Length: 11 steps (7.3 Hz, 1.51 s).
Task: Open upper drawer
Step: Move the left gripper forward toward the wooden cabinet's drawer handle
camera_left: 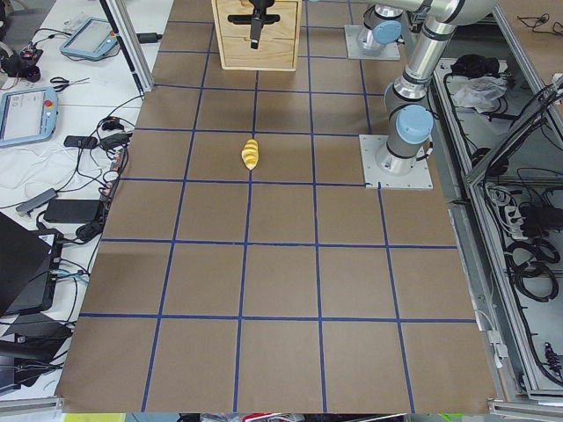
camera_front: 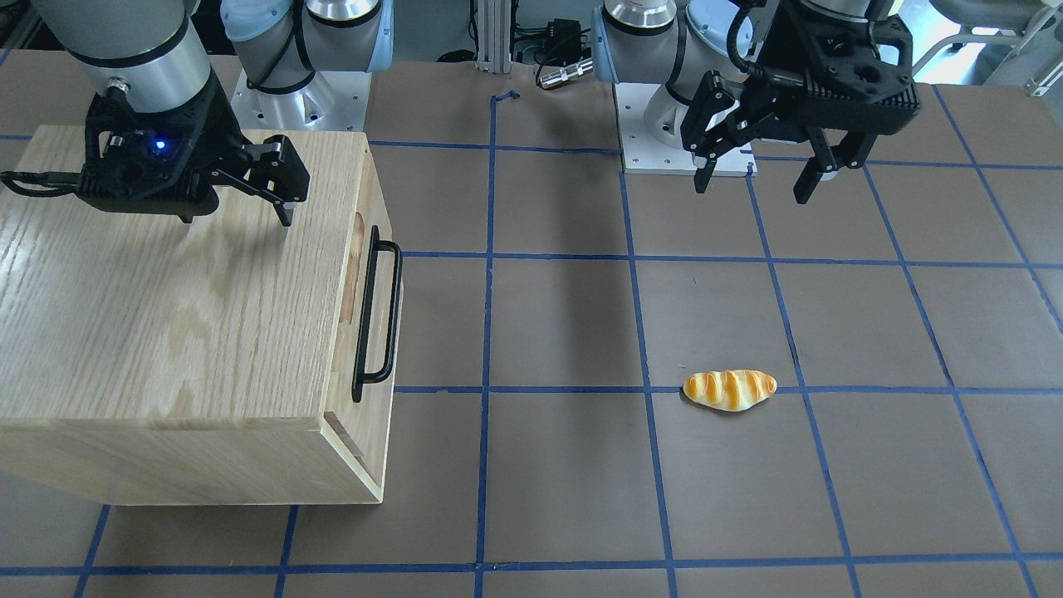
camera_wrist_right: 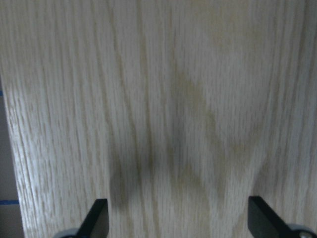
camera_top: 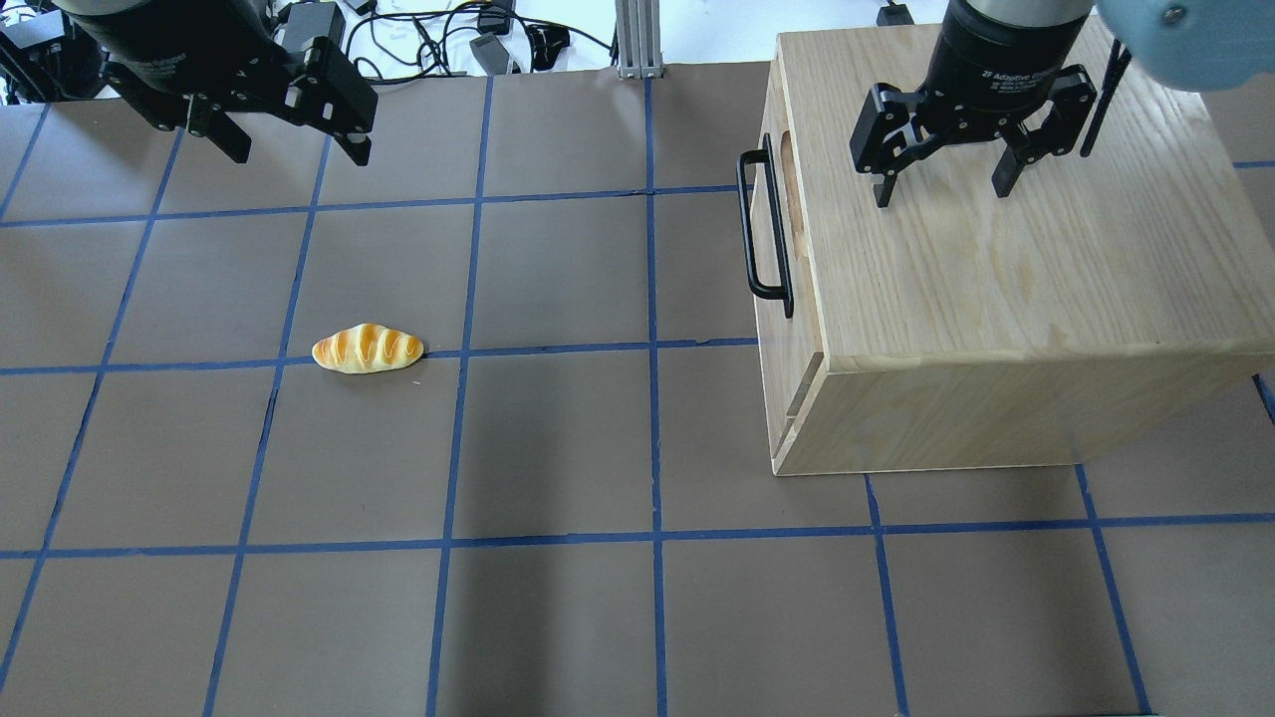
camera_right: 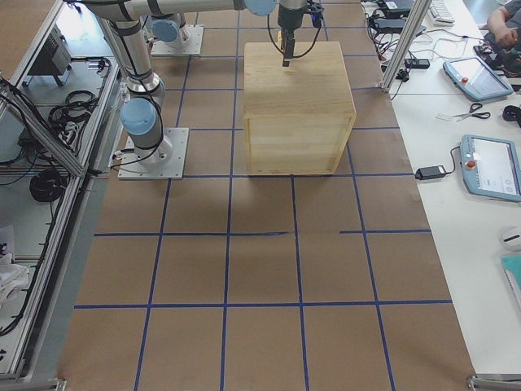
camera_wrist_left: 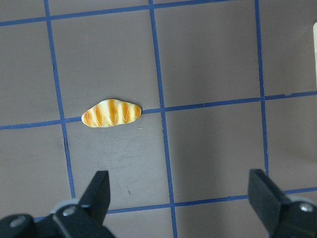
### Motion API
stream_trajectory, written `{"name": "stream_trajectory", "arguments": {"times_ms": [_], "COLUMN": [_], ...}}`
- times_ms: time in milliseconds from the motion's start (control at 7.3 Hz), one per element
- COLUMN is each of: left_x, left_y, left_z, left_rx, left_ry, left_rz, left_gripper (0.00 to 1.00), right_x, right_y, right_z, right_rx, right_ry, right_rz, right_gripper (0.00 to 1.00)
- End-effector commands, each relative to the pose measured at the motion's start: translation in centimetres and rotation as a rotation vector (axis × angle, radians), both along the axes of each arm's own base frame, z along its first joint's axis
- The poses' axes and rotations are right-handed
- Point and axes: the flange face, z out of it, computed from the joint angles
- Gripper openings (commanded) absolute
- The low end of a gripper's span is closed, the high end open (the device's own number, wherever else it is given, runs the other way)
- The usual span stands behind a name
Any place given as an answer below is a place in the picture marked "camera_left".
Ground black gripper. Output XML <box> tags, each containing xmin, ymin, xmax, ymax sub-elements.
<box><xmin>228</xmin><ymin>0</ymin><xmax>280</xmax><ymax>49</ymax></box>

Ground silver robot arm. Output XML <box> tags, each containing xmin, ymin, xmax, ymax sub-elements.
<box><xmin>227</xmin><ymin>0</ymin><xmax>402</xmax><ymax>49</ymax></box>
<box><xmin>364</xmin><ymin>1</ymin><xmax>495</xmax><ymax>177</ymax></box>

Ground wooden drawer cabinet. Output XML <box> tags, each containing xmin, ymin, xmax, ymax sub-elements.
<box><xmin>212</xmin><ymin>1</ymin><xmax>302</xmax><ymax>72</ymax></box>

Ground toy bread loaf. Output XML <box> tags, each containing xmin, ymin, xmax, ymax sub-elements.
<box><xmin>241</xmin><ymin>139</ymin><xmax>260</xmax><ymax>171</ymax></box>

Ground far blue teach pendant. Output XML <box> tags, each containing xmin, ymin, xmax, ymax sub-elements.
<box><xmin>59</xmin><ymin>18</ymin><xmax>118</xmax><ymax>62</ymax></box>

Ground blue teach pendant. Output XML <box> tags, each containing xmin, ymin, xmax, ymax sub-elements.
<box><xmin>59</xmin><ymin>18</ymin><xmax>118</xmax><ymax>62</ymax></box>
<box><xmin>1</xmin><ymin>87</ymin><xmax>58</xmax><ymax>148</ymax></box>

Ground crumpled white cloth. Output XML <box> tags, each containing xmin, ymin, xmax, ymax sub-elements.
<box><xmin>452</xmin><ymin>76</ymin><xmax>508</xmax><ymax>113</ymax></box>

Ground near blue teach pendant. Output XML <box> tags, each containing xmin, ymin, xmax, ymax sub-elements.
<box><xmin>1</xmin><ymin>87</ymin><xmax>58</xmax><ymax>148</ymax></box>

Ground black power adapter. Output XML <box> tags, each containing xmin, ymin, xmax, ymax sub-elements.
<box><xmin>43</xmin><ymin>199</ymin><xmax>101</xmax><ymax>223</ymax></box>

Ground white power strip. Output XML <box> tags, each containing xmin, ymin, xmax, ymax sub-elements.
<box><xmin>486</xmin><ymin>183</ymin><xmax>527</xmax><ymax>241</ymax></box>

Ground black laptop computer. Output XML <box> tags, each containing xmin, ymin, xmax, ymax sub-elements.
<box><xmin>1</xmin><ymin>215</ymin><xmax>62</xmax><ymax>317</ymax></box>

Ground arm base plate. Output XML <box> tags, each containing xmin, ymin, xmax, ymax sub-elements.
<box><xmin>345</xmin><ymin>22</ymin><xmax>402</xmax><ymax>61</ymax></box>
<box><xmin>359</xmin><ymin>135</ymin><xmax>434</xmax><ymax>191</ymax></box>

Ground aluminium frame post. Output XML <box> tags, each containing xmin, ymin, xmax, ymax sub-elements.
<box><xmin>99</xmin><ymin>0</ymin><xmax>154</xmax><ymax>97</ymax></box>

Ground black handled scissors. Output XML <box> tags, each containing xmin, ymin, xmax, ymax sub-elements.
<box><xmin>49</xmin><ymin>76</ymin><xmax>90</xmax><ymax>92</ymax></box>

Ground coiled black cables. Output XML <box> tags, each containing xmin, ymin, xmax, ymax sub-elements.
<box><xmin>505</xmin><ymin>241</ymin><xmax>562</xmax><ymax>304</ymax></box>

